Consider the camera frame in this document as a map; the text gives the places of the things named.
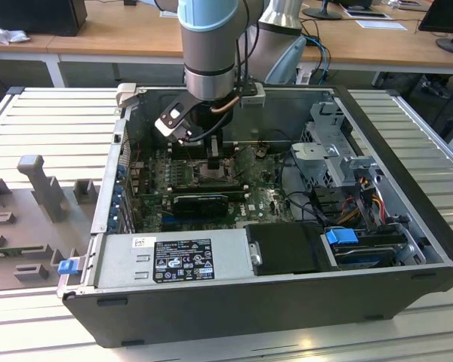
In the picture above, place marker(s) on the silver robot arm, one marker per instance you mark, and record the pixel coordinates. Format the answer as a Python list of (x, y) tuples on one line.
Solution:
[(207, 45)]

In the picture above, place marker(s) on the black flat tablet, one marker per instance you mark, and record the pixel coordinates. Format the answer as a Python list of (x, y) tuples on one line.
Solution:
[(368, 14)]

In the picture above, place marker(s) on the blue card retainer strip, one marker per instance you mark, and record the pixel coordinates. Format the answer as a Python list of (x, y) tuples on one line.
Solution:
[(118, 198)]

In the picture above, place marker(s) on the grey parts rack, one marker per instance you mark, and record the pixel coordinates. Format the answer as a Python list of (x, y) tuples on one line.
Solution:
[(41, 226)]

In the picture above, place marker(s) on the black monitor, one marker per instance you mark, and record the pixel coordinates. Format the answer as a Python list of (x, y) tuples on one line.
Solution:
[(443, 15)]

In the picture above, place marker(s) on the crumpled white paper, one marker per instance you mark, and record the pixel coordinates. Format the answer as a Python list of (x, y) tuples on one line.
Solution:
[(9, 34)]

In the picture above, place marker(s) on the black round monitor stand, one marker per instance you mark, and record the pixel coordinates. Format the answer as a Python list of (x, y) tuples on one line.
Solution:
[(322, 14)]

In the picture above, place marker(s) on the black computer box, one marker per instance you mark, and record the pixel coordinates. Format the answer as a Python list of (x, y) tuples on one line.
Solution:
[(34, 17)]

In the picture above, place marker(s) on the blue case latch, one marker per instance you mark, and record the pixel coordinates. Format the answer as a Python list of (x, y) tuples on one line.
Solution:
[(68, 267)]

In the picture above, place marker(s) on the white paper sheet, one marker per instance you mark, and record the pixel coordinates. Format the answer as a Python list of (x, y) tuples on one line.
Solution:
[(381, 24), (169, 14)]

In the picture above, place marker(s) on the black graphics card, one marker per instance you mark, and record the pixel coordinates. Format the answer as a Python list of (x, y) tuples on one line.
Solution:
[(200, 206)]

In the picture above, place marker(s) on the green motherboard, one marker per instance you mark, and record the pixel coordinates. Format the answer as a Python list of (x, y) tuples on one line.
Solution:
[(260, 188)]

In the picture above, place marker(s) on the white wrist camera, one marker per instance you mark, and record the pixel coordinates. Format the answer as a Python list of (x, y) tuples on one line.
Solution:
[(171, 120)]

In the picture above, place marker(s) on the CPU socket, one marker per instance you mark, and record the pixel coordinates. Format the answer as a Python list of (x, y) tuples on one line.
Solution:
[(198, 177)]

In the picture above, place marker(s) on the hard disk in blue carrier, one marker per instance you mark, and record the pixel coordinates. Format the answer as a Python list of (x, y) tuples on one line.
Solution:
[(341, 237)]

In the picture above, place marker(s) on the metal drive cage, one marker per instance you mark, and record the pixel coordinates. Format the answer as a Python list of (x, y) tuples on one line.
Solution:
[(324, 158)]

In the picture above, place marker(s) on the black open PC case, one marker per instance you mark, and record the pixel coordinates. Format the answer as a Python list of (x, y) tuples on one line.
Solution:
[(211, 316)]

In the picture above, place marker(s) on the grey power supply unit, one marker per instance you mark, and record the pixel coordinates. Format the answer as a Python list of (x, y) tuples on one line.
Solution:
[(117, 260)]

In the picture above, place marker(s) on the black plastic shroud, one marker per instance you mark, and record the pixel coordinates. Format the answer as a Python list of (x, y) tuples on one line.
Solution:
[(287, 249)]

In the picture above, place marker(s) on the black RAM slot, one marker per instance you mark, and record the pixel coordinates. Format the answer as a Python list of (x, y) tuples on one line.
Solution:
[(188, 154), (207, 185)]

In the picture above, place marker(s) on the black chair base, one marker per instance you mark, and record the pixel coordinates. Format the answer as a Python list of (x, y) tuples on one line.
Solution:
[(436, 86)]

